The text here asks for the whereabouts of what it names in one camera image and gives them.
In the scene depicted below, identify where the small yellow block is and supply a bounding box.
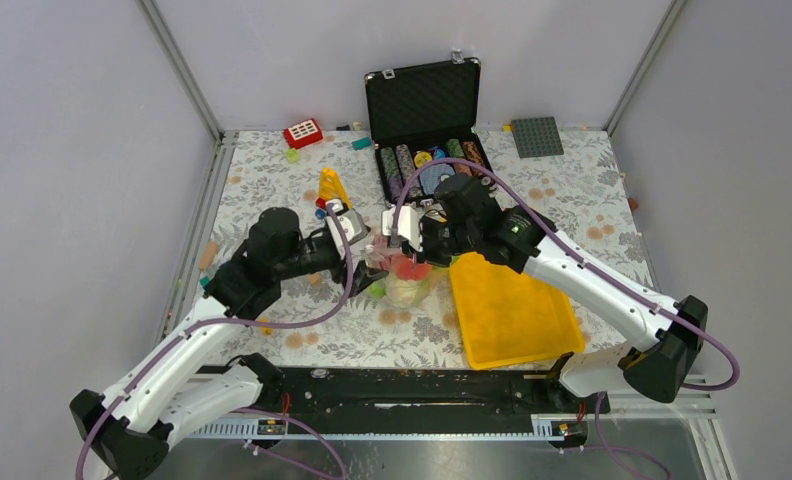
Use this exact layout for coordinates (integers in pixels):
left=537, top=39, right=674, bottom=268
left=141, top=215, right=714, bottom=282
left=260, top=319, right=273, bottom=336

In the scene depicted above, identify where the red white toy block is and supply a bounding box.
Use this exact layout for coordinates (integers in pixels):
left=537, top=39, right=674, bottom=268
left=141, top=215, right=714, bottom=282
left=283, top=118, right=324, bottom=149

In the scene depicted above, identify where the light green small block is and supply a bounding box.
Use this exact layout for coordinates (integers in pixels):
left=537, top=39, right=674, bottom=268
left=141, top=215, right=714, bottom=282
left=285, top=148, right=300, bottom=163

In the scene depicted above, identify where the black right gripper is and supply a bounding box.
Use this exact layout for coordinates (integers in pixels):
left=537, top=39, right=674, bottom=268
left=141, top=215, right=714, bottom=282
left=402, top=215, right=479, bottom=269

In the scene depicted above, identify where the green toy cabbage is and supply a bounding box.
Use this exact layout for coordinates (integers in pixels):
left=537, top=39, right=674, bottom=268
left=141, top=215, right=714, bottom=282
left=385, top=276, right=429, bottom=309

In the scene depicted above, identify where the clear zip top bag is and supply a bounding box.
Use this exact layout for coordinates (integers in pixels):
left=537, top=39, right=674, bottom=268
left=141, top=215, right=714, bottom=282
left=364, top=234, right=448, bottom=309

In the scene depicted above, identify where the teal small block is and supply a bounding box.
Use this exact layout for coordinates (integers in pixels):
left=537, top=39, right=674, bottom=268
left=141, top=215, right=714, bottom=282
left=352, top=137, right=372, bottom=151

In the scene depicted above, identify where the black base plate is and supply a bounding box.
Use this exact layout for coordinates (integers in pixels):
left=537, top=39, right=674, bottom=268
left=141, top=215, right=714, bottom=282
left=227, top=354, right=610, bottom=435

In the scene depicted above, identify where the red toy pepper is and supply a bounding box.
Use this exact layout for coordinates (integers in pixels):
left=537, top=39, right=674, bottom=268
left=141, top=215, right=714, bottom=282
left=391, top=257, right=432, bottom=281

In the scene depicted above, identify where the yellow blue block tower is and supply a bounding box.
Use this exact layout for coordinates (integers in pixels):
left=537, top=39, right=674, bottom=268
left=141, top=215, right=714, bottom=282
left=315, top=168, right=353, bottom=219

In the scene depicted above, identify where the black poker chip case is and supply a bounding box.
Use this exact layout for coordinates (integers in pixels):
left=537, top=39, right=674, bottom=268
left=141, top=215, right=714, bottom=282
left=364, top=52, right=495, bottom=205

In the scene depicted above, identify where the wooden cylinder block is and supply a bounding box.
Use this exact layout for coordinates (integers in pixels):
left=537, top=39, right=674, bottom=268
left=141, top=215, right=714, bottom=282
left=197, top=241, right=219, bottom=271

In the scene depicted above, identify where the green toy lime front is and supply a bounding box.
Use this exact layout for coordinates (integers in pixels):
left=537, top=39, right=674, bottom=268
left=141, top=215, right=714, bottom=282
left=367, top=282, right=386, bottom=299

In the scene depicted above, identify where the yellow plastic tray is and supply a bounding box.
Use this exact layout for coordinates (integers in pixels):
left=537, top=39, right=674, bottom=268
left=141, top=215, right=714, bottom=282
left=449, top=253, right=585, bottom=370

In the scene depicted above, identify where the floral table mat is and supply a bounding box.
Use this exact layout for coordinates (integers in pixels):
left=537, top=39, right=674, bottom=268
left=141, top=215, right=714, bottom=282
left=207, top=130, right=652, bottom=369

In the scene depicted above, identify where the grey lego baseplate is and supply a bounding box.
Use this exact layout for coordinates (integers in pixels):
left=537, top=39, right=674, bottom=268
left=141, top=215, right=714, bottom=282
left=510, top=117, right=564, bottom=158

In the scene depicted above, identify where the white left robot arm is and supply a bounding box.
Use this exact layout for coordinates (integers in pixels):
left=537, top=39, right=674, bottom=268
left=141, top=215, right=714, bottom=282
left=69, top=200, right=370, bottom=479

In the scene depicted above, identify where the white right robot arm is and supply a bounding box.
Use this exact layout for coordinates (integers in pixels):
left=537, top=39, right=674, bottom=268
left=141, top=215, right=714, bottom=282
left=418, top=174, right=708, bottom=412

